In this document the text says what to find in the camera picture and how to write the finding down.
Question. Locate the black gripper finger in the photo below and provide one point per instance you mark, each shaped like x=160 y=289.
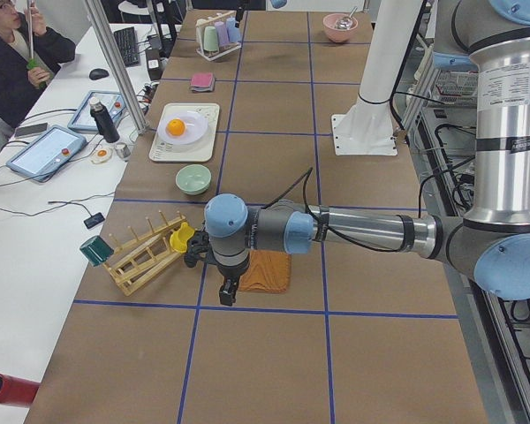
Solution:
x=227 y=293

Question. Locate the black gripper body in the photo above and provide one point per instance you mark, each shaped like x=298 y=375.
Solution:
x=239 y=13
x=230 y=274

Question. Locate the white round plate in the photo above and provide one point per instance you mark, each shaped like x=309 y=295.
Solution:
x=196 y=126

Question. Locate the orange fruit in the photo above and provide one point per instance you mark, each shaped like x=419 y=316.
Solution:
x=176 y=127

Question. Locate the cream bear serving tray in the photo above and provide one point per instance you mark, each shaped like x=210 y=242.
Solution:
x=198 y=152

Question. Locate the blue tumbler cup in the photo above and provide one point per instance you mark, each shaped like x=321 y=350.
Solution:
x=233 y=30

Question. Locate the purple tumbler cup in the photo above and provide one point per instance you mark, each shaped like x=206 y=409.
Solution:
x=222 y=33

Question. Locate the wooden cutting board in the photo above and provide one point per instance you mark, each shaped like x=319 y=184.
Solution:
x=268 y=272

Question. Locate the green tumbler cup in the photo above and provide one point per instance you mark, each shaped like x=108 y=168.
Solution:
x=210 y=40

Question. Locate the yellow mug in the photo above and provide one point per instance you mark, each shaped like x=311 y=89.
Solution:
x=180 y=237

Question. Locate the pink folded cloth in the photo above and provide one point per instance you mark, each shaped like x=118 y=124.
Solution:
x=202 y=80

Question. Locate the wooden dish rack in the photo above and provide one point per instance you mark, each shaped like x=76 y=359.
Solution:
x=145 y=256

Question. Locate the pink bowl with ice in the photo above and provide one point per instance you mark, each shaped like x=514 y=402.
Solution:
x=337 y=33

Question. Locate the light green bowl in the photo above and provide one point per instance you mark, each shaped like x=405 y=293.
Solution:
x=193 y=179

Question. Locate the metal scoop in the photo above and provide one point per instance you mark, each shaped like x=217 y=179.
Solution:
x=346 y=22

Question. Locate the black keyboard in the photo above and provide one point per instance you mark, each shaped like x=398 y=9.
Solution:
x=127 y=46

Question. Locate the dark green mug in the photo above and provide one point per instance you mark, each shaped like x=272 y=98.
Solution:
x=96 y=250

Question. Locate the small black device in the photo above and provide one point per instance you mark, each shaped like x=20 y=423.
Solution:
x=94 y=220

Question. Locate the black computer mouse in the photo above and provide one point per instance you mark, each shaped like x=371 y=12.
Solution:
x=98 y=74

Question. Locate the small metal tin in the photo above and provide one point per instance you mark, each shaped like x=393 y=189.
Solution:
x=122 y=150

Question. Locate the egg shaped coaster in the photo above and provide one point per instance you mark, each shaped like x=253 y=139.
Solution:
x=101 y=155

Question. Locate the black water bottle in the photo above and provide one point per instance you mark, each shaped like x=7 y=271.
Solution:
x=103 y=120

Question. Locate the teach pendant far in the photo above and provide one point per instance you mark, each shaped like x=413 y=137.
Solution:
x=109 y=103

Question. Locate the teach pendant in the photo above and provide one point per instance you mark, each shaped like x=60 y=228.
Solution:
x=45 y=155
x=109 y=103

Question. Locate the teach pendant near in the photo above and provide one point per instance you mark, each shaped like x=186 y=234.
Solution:
x=45 y=155

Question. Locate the seated person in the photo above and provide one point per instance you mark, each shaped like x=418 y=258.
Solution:
x=31 y=54

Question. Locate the smartphone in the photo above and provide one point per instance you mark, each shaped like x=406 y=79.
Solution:
x=27 y=131

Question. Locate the red cylinder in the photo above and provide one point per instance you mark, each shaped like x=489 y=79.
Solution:
x=16 y=391

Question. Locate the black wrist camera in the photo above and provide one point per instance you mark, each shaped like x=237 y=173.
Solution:
x=197 y=249

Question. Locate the white wire cup rack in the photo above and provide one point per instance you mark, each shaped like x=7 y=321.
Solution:
x=199 y=29

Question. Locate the aluminium frame post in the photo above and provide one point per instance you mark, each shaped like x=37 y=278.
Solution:
x=104 y=35

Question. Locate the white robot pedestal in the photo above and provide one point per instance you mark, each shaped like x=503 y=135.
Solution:
x=367 y=128

